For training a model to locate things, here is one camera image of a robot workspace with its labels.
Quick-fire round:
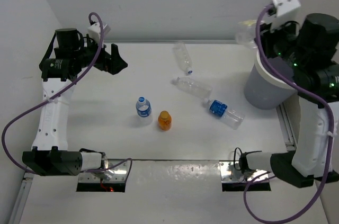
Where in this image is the clear bottle white cap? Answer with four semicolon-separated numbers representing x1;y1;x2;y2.
171;77;212;99

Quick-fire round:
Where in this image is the blue label water bottle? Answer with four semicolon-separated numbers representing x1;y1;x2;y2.
203;98;244;130
136;96;153;126

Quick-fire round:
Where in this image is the aluminium rail right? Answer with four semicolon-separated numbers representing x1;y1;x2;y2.
276;103;296;151

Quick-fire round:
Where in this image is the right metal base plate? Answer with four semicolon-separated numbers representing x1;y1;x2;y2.
219;161;269;184

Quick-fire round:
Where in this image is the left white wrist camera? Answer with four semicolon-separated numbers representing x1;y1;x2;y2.
87;22;111;42

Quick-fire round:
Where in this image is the aluminium rail left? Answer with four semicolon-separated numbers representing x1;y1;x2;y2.
9;173;34;224

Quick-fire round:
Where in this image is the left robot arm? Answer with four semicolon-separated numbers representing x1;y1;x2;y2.
22;25;128;176

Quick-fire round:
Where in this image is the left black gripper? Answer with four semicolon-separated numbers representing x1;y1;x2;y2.
73;34;127;75

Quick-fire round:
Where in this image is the orange juice bottle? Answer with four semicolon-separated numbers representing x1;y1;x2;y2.
158;111;172;131

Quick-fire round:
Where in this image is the aluminium rail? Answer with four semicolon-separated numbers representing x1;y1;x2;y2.
276;103;296;151
9;173;34;224

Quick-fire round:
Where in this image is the grey bin white rim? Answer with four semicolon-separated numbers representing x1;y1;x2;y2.
244;54;297;110

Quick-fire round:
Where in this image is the clear bottle blue cap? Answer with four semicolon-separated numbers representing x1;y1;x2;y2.
173;41;193;75

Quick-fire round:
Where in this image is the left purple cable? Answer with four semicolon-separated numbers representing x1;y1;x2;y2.
1;12;132;180

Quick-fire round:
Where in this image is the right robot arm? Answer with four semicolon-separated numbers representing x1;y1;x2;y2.
239;13;338;188

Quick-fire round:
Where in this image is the metal base plate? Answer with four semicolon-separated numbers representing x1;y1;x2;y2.
219;161;269;184
78;159;133;184

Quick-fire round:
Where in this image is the purple cable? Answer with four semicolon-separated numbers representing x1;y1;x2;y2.
243;4;335;223
1;12;132;180

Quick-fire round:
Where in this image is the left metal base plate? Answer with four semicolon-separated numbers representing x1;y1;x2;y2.
78;159;133;184

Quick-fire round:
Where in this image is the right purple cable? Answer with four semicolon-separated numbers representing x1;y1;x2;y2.
243;4;335;223

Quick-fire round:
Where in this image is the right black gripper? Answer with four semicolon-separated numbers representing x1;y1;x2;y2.
257;12;307;69

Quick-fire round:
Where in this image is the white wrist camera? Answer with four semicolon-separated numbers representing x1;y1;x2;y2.
269;0;301;32
87;22;111;42

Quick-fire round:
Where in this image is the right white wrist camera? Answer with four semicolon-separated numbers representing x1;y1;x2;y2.
269;0;301;32

